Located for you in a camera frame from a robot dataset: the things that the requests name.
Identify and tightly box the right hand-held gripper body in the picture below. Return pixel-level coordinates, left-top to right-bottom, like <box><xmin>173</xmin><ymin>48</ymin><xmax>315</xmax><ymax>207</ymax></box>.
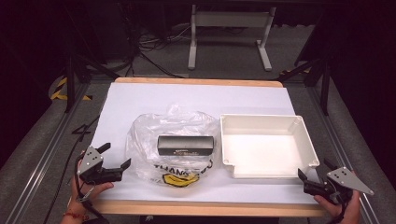
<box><xmin>303</xmin><ymin>166</ymin><xmax>375</xmax><ymax>205</ymax></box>

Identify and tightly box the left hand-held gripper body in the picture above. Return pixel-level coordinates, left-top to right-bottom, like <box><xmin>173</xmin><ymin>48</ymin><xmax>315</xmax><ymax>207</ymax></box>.
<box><xmin>76</xmin><ymin>145</ymin><xmax>124</xmax><ymax>185</ymax></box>

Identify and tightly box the person's right hand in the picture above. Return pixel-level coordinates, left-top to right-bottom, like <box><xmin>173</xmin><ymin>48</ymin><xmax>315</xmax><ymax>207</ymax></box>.
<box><xmin>313</xmin><ymin>189</ymin><xmax>362</xmax><ymax>224</ymax></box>

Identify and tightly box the person's left hand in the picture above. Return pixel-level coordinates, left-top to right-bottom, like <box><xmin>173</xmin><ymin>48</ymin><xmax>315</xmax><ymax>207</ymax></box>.
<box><xmin>68</xmin><ymin>175</ymin><xmax>115</xmax><ymax>216</ymax></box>

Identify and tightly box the black tape floor mark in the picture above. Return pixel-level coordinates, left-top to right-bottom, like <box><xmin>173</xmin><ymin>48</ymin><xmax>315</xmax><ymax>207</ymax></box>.
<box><xmin>71</xmin><ymin>123</ymin><xmax>92</xmax><ymax>143</ymax></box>

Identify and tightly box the clear plastic bag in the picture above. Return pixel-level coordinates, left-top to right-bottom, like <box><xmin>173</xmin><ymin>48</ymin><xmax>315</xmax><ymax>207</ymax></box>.
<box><xmin>124</xmin><ymin>104</ymin><xmax>222</xmax><ymax>189</ymax></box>

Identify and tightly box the silver carabiner clip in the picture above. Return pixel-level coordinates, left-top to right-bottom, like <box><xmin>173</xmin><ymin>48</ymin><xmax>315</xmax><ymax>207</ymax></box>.
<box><xmin>76</xmin><ymin>185</ymin><xmax>96</xmax><ymax>203</ymax></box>

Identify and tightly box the white plastic bin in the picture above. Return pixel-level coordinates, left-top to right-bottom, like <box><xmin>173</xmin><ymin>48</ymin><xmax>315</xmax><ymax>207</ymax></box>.
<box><xmin>219</xmin><ymin>113</ymin><xmax>320</xmax><ymax>180</ymax></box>

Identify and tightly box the black rectangular box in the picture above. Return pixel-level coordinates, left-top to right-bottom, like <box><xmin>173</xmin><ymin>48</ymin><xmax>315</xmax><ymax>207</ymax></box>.
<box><xmin>157</xmin><ymin>134</ymin><xmax>215</xmax><ymax>157</ymax></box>

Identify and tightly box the yellow black floor tape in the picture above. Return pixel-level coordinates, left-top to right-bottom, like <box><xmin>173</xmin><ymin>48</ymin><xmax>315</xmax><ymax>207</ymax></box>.
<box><xmin>49</xmin><ymin>76</ymin><xmax>93</xmax><ymax>102</ymax></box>

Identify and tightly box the black tripod stand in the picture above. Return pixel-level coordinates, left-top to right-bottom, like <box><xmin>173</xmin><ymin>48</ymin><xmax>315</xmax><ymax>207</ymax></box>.
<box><xmin>64</xmin><ymin>52</ymin><xmax>120</xmax><ymax>113</ymax></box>
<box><xmin>278</xmin><ymin>57</ymin><xmax>332</xmax><ymax>116</ymax></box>

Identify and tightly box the white paper sheet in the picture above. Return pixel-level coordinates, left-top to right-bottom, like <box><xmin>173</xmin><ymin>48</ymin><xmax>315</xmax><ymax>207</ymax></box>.
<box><xmin>90</xmin><ymin>82</ymin><xmax>318</xmax><ymax>204</ymax></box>

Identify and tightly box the black floor cable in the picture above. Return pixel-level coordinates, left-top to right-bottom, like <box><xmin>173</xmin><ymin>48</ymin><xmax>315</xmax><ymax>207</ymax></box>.
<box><xmin>43</xmin><ymin>115</ymin><xmax>101</xmax><ymax>224</ymax></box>

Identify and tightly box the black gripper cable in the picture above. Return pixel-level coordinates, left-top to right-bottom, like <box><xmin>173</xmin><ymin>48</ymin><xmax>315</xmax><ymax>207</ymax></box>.
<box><xmin>74</xmin><ymin>152</ymin><xmax>110</xmax><ymax>224</ymax></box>
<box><xmin>330</xmin><ymin>202</ymin><xmax>350</xmax><ymax>224</ymax></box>

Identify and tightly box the aluminium frame rail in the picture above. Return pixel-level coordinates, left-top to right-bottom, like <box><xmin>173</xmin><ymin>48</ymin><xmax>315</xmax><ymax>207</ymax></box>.
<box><xmin>4</xmin><ymin>83</ymin><xmax>92</xmax><ymax>224</ymax></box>
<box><xmin>306</xmin><ymin>87</ymin><xmax>381</xmax><ymax>224</ymax></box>

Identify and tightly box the red string bracelet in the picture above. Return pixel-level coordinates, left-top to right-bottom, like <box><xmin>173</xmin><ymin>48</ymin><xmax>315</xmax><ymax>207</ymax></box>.
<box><xmin>63</xmin><ymin>211</ymin><xmax>90</xmax><ymax>220</ymax></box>

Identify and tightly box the bundle of floor cables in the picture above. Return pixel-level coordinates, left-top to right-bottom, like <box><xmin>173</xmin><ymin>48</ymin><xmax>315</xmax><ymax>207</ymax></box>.
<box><xmin>118</xmin><ymin>6</ymin><xmax>194</xmax><ymax>78</ymax></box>

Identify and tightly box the white metal stand frame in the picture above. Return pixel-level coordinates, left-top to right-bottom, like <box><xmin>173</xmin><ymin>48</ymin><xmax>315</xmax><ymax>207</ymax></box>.
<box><xmin>187</xmin><ymin>4</ymin><xmax>277</xmax><ymax>72</ymax></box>

